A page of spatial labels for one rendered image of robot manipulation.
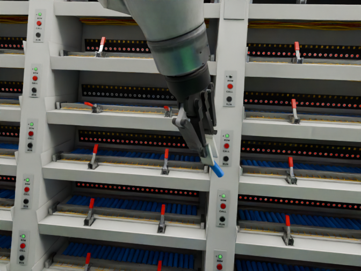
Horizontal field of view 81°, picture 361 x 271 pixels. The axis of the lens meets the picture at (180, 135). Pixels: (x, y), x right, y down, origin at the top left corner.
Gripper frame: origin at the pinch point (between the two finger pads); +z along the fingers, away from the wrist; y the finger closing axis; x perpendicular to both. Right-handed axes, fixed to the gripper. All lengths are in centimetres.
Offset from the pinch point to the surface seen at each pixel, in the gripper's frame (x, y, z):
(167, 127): 23.6, 13.8, 9.3
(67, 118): 56, 0, -1
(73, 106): 59, 6, -2
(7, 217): 71, -35, 20
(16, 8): 80, 19, -35
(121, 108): 42.4, 13.3, 2.5
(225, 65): 9.1, 36.3, -2.0
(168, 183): 20.0, 0.7, 23.0
